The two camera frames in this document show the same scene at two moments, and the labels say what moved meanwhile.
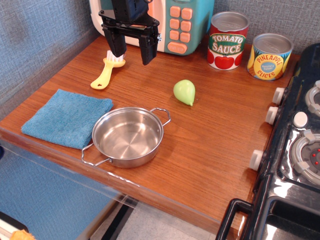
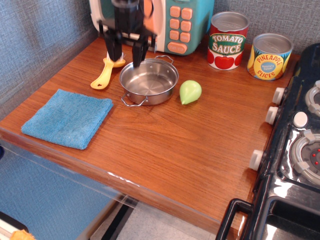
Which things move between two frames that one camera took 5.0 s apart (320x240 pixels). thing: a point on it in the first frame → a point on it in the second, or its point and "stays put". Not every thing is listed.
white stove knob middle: (271, 115) stays put
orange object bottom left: (21, 235) stays put
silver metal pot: (127, 137) → (154, 81)
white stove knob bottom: (255, 159) stays put
